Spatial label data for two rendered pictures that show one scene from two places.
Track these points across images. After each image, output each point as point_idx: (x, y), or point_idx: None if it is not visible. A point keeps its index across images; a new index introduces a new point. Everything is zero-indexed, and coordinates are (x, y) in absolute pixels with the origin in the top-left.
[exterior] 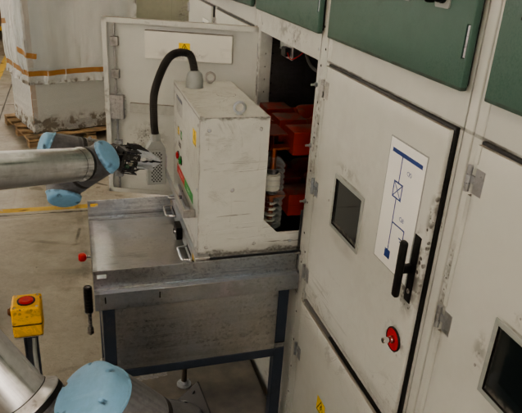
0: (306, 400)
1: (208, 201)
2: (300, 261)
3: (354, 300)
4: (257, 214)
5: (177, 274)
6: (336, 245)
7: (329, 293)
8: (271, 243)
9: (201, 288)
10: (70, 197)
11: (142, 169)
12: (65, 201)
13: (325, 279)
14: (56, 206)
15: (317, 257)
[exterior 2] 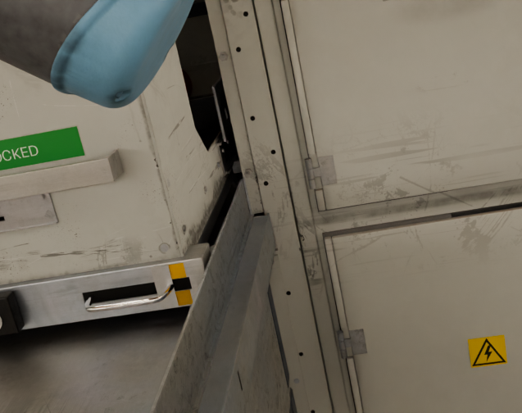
0: (425, 394)
1: (152, 97)
2: (261, 187)
3: None
4: (188, 115)
5: (209, 315)
6: (424, 20)
7: (436, 126)
8: (212, 181)
9: (251, 317)
10: (186, 7)
11: None
12: (165, 39)
13: (409, 113)
14: (131, 91)
15: (357, 102)
